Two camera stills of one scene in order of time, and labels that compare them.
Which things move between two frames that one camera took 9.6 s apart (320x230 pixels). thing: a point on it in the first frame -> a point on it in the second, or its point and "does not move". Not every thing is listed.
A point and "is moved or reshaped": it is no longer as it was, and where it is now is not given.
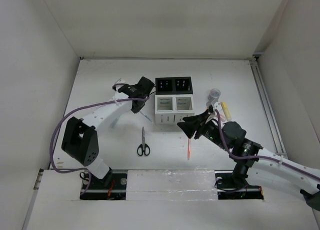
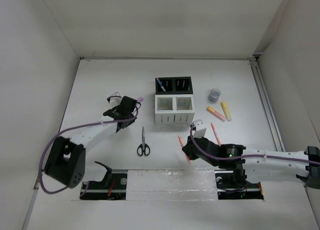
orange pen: (189, 149) is moved or reshaped
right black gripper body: (210, 131) -> (191, 155)
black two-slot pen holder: (173, 85) does not move
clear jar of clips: (214, 93) does not move
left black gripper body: (137, 108) -> (130, 122)
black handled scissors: (143, 147) does not move
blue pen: (144, 115) -> (162, 86)
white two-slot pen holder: (171, 109) does not move
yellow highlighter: (225, 110) does not move
